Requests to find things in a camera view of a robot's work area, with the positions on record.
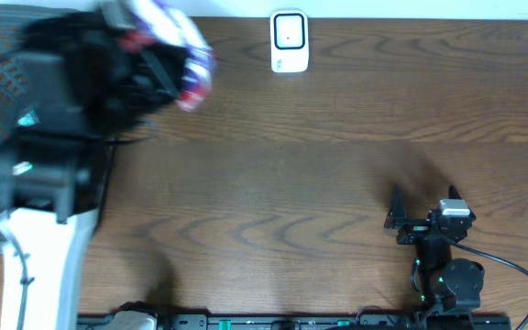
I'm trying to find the mint green snack packet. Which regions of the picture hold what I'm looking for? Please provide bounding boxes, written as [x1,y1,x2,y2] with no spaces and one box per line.
[16,108,39,127]

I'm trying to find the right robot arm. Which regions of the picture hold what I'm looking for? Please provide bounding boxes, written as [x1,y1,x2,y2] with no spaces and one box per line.
[384,186,485,329]

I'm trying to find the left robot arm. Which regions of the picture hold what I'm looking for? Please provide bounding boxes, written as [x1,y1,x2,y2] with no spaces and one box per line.
[0,11,190,329]

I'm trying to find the red purple snack packet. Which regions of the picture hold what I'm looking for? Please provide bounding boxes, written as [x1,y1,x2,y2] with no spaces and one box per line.
[122,0,216,112]

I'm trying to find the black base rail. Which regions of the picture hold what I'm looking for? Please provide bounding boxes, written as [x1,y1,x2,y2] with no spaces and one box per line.
[76,313,513,330]

